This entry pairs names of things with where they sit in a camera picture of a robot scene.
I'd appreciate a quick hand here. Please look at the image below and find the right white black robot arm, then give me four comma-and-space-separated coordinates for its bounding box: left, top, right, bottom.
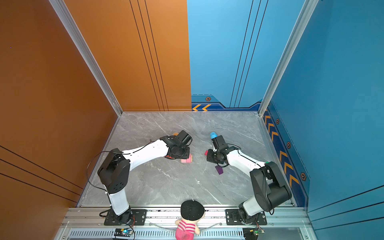
206, 132, 292, 224

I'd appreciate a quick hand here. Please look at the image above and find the doll with black hat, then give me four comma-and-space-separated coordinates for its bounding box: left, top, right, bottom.
175, 200, 205, 240

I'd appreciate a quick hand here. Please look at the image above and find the purple wood block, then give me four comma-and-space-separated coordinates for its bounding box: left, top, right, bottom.
215, 166, 224, 175

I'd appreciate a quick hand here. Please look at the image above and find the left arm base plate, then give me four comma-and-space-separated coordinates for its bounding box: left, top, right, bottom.
99, 209, 147, 227

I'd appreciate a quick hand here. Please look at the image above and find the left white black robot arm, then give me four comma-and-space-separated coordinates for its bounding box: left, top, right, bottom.
98, 131, 193, 217

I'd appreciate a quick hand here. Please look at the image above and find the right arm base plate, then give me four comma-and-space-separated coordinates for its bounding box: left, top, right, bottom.
225, 209, 268, 226

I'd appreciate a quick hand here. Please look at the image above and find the aluminium front rail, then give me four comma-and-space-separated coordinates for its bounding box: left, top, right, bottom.
59, 206, 313, 229

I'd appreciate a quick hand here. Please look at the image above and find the blue toy microphone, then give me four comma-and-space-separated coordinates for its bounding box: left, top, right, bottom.
210, 132, 218, 140

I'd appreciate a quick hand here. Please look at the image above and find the left green circuit board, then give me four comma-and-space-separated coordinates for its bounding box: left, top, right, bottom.
114, 228, 136, 240

